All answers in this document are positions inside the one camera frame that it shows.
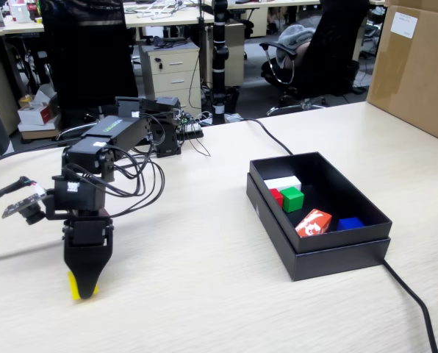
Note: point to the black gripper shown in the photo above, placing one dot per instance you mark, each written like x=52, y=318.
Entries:
x=79, y=198

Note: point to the yellow wooden cube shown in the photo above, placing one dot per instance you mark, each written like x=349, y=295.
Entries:
x=73, y=288

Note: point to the red wooden cube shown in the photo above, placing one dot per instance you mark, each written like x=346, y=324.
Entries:
x=275, y=196

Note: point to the green wooden cube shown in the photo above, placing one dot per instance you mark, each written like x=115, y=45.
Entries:
x=292, y=200

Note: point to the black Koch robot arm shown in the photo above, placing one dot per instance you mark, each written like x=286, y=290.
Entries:
x=123, y=128

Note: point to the white open cardboard box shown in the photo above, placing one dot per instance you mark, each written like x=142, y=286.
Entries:
x=33, y=117

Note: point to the orange printed small box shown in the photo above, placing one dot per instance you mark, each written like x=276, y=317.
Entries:
x=312, y=224

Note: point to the black cardboard box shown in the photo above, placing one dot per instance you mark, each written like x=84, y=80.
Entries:
x=333, y=198

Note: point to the large brown cardboard box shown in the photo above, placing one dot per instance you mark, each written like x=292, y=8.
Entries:
x=417, y=81

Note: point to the robot controller board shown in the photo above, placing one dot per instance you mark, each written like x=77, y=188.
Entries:
x=193, y=128

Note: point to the yellow tape roll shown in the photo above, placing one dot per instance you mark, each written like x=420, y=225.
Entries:
x=26, y=99

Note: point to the black mesh office chair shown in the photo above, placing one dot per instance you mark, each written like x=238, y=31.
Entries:
x=90, y=55

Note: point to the white rectangular block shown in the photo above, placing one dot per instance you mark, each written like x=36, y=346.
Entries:
x=283, y=182

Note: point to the beige office desk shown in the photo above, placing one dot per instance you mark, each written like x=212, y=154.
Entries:
x=20, y=27

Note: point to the black pole with white bands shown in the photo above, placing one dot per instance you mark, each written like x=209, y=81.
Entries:
x=219, y=48

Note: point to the narrow beige cabinet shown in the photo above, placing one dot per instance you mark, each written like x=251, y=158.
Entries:
x=235, y=55

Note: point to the cola bottle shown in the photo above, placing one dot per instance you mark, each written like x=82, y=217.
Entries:
x=33, y=9

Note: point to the blue wooden cube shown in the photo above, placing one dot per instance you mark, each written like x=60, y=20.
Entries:
x=349, y=224

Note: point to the white folding laptop stand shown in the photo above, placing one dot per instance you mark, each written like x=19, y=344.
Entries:
x=156, y=11

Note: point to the grey blanket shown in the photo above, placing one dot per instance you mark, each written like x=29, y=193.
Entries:
x=296, y=35

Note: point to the black chair with chrome arms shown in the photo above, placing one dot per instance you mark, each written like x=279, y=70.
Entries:
x=333, y=55

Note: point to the white shipping label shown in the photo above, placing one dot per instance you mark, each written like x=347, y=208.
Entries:
x=404, y=24

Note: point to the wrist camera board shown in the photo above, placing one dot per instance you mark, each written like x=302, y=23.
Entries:
x=29, y=211

